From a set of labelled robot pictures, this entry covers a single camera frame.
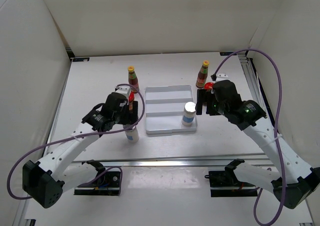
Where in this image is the silver-capped white shaker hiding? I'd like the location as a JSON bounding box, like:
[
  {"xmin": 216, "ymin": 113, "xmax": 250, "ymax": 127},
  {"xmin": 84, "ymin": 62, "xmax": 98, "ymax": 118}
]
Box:
[
  {"xmin": 124, "ymin": 126, "xmax": 140, "ymax": 143},
  {"xmin": 181, "ymin": 101, "xmax": 196, "ymax": 126}
]

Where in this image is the red-lidded sauce jar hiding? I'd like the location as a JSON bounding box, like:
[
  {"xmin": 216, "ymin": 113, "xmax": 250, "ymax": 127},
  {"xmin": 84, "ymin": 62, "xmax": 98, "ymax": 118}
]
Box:
[
  {"xmin": 203, "ymin": 82, "xmax": 214, "ymax": 106},
  {"xmin": 128, "ymin": 92, "xmax": 135, "ymax": 112}
]

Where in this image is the yellow-capped sauce bottle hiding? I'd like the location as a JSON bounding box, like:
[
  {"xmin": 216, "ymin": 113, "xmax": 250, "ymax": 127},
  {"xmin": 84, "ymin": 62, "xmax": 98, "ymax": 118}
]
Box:
[
  {"xmin": 195, "ymin": 60, "xmax": 210, "ymax": 89},
  {"xmin": 127, "ymin": 66, "xmax": 140, "ymax": 94}
]

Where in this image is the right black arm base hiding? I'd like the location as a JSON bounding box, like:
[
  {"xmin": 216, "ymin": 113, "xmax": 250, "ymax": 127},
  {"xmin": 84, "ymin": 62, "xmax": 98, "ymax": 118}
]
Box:
[{"xmin": 204, "ymin": 171, "xmax": 258, "ymax": 198}]

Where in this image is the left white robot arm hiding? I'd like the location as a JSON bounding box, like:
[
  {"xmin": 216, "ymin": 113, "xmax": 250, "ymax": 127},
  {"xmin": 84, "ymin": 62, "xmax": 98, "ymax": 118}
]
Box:
[{"xmin": 22, "ymin": 86, "xmax": 138, "ymax": 209}]

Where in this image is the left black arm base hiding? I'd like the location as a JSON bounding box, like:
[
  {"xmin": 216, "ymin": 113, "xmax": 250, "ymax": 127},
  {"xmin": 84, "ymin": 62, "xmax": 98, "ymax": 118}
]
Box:
[{"xmin": 73, "ymin": 166, "xmax": 123, "ymax": 197}]

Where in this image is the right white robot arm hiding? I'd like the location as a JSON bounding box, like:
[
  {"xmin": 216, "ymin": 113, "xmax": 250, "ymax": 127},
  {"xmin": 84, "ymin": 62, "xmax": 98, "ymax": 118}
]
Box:
[{"xmin": 195, "ymin": 80, "xmax": 320, "ymax": 209}]

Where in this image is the white divided organizer tray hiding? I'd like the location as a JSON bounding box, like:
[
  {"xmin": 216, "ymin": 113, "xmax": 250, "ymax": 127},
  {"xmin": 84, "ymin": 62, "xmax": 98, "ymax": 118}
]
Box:
[{"xmin": 145, "ymin": 85, "xmax": 198, "ymax": 135}]

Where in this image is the right black corner label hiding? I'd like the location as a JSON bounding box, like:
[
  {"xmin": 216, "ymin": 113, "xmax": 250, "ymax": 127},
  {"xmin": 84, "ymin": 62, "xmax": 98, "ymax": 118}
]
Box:
[{"xmin": 219, "ymin": 51, "xmax": 237, "ymax": 57}]

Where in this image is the black corner label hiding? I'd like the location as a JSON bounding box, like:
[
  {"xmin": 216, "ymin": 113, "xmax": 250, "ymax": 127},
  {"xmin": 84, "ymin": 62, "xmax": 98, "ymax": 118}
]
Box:
[
  {"xmin": 72, "ymin": 57, "xmax": 90, "ymax": 62},
  {"xmin": 219, "ymin": 51, "xmax": 237, "ymax": 57}
]

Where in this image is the left black corner label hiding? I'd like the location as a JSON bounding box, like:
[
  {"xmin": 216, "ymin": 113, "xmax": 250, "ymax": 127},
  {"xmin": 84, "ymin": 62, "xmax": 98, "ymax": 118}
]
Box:
[{"xmin": 72, "ymin": 57, "xmax": 90, "ymax": 62}]

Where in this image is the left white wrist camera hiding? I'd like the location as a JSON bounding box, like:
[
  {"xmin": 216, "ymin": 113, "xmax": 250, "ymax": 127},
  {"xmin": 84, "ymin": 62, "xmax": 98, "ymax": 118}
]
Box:
[{"xmin": 115, "ymin": 85, "xmax": 132, "ymax": 99}]

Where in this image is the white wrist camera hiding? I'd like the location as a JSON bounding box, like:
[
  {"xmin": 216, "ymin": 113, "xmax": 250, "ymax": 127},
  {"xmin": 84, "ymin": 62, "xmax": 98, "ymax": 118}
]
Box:
[
  {"xmin": 115, "ymin": 85, "xmax": 132, "ymax": 99},
  {"xmin": 210, "ymin": 73, "xmax": 229, "ymax": 82}
]

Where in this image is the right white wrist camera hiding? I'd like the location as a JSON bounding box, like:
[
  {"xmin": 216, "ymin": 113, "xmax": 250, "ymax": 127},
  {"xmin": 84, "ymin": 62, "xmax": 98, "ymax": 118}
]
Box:
[{"xmin": 210, "ymin": 73, "xmax": 229, "ymax": 82}]

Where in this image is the right aluminium rail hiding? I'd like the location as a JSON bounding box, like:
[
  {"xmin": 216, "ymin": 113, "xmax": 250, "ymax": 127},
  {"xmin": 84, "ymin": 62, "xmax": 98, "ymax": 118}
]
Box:
[{"xmin": 237, "ymin": 52, "xmax": 266, "ymax": 110}]

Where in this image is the aluminium rail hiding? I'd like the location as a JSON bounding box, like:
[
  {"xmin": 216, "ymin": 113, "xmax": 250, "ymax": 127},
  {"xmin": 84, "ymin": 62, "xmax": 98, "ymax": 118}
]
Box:
[
  {"xmin": 69, "ymin": 153, "xmax": 276, "ymax": 168},
  {"xmin": 237, "ymin": 52, "xmax": 266, "ymax": 110}
]

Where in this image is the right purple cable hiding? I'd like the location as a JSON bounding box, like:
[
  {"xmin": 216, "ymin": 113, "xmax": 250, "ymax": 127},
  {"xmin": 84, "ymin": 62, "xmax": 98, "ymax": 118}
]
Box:
[{"xmin": 215, "ymin": 48, "xmax": 288, "ymax": 226}]

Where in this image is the front aluminium rail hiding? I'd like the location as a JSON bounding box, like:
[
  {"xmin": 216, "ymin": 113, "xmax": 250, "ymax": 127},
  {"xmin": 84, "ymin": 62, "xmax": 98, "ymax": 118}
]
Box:
[{"xmin": 69, "ymin": 153, "xmax": 276, "ymax": 168}]

